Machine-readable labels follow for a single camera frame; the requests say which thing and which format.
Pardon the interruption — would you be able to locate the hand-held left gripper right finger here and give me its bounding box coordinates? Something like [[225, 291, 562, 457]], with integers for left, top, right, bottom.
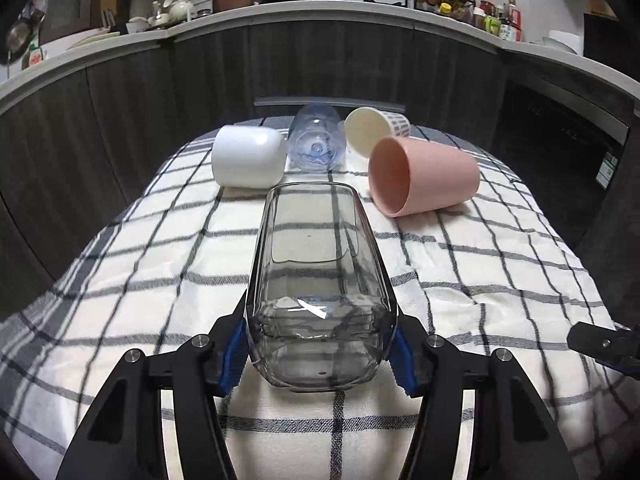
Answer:
[[386, 296, 582, 480]]

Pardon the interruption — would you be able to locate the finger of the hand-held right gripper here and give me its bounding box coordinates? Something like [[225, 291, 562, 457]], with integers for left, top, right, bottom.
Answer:
[[567, 322, 640, 375]]

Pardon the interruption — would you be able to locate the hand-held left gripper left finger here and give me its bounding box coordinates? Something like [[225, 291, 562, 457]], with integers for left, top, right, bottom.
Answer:
[[56, 290, 249, 480]]

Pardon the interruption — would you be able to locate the clear grey glass cup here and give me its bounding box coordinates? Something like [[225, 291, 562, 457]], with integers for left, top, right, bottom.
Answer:
[[244, 183, 399, 393]]

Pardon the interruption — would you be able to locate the pink plastic cup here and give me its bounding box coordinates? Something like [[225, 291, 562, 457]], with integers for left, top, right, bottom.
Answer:
[[368, 136, 481, 218]]

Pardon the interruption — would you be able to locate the white plastic cup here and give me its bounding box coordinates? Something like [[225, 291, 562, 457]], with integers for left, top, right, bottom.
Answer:
[[210, 125, 287, 190]]

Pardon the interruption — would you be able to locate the cream cup with grey print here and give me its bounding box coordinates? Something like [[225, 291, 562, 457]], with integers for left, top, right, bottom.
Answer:
[[344, 106, 412, 157]]

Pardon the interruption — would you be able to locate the checkered white tablecloth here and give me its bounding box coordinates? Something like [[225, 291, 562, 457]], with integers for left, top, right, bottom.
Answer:
[[0, 116, 640, 480]]

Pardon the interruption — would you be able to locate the green label bottle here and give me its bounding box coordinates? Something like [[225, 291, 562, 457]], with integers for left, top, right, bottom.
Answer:
[[498, 7, 524, 43]]

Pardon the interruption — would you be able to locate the green dish soap bottle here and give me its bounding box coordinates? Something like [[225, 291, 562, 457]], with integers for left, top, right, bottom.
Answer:
[[21, 40, 47, 71]]

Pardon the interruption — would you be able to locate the steel pan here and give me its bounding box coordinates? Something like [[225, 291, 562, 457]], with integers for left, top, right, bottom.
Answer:
[[5, 0, 48, 53]]

